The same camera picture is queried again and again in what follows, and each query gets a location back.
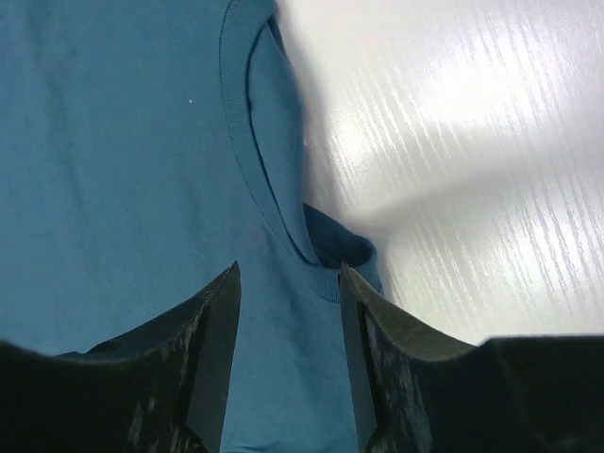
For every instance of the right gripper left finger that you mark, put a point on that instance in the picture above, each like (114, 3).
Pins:
(161, 387)

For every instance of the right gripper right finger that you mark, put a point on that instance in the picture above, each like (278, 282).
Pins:
(416, 389)

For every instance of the teal blue t shirt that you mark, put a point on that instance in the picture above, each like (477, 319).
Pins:
(145, 146)

